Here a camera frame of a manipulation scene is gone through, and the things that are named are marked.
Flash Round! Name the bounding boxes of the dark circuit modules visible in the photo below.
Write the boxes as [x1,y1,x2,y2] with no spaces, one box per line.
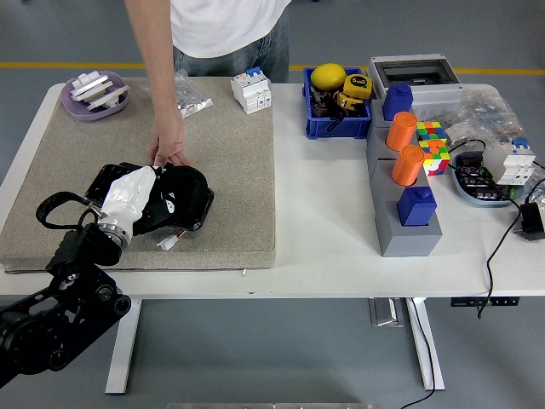
[456,154,512,202]

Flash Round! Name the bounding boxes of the person's hand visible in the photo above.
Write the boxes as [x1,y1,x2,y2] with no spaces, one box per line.
[146,110,189,169]

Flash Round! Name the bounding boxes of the clear bags of small parts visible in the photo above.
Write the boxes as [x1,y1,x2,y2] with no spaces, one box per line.
[440,88,545,205]

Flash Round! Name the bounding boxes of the yellow tape measure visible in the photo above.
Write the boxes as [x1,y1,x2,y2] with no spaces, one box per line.
[342,72,374,101]
[333,89,363,113]

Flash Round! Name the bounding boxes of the black power adapter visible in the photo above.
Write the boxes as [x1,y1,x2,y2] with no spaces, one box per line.
[513,201,545,242]

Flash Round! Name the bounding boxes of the white connector plug with wires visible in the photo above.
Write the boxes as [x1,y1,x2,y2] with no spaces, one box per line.
[156,228,189,251]

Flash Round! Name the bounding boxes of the black rag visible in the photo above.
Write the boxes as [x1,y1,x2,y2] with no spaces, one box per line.
[142,163,210,234]

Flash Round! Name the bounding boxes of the black table control panel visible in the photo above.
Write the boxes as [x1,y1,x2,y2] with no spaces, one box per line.
[450,296,522,308]

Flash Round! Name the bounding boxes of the glossy black panel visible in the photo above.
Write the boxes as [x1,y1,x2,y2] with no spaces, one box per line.
[83,161,215,233]

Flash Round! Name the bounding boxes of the blue-grey dish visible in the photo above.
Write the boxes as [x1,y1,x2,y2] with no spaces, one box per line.
[450,150,529,209]

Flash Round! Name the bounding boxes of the orange cylinder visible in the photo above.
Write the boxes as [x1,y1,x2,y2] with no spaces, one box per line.
[391,144,427,187]
[385,111,420,153]

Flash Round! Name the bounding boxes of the blue plastic bin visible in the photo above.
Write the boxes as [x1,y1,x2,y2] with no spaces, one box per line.
[302,65,376,139]

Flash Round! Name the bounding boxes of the dark hand tool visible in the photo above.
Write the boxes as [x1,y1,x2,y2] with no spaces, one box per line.
[311,84,341,119]

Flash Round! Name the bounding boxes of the white plastic switch plate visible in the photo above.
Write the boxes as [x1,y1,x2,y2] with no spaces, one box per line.
[71,71,114,102]
[86,83,130,112]

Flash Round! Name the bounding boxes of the yellow ball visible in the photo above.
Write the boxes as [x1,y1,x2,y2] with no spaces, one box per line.
[310,62,348,92]

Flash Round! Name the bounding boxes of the white table leg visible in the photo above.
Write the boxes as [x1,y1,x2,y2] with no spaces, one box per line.
[405,297,446,393]
[104,298,143,395]

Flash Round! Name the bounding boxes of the person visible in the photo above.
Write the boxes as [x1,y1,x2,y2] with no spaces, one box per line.
[169,0,293,84]

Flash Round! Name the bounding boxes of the blue block with knob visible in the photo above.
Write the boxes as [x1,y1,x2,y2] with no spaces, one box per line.
[381,83,415,122]
[396,186,439,228]

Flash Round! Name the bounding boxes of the grey electrical enclosure box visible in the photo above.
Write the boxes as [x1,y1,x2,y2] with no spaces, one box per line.
[367,53,465,119]

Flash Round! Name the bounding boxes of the grey-brown mat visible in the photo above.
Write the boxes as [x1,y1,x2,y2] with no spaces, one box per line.
[0,75,278,274]

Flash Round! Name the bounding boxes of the grey block holder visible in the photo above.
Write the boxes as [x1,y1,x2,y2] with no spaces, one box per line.
[365,113,445,258]

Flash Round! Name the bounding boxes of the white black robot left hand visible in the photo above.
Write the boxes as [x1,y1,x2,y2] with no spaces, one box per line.
[100,164,179,234]

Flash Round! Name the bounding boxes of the black adapter cord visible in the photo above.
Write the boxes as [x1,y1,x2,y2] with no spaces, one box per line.
[477,176,545,320]

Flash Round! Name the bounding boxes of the multicolour puzzle cube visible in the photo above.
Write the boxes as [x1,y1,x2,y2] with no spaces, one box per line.
[415,120,452,178]

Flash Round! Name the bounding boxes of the white circuit breaker blue lever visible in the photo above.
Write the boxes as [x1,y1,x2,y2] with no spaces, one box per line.
[230,66,274,116]
[481,137,537,187]

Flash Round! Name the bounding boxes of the black floor cable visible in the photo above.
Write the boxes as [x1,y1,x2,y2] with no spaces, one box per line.
[399,297,437,409]

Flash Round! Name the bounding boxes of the metal floor socket plate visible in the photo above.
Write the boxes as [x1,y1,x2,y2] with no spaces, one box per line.
[367,297,406,329]

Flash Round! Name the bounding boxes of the purple dish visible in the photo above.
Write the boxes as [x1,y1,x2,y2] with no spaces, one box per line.
[60,69,130,123]

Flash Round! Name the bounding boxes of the clear bag of metal parts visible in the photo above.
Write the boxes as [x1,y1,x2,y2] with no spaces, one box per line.
[138,68,215,119]

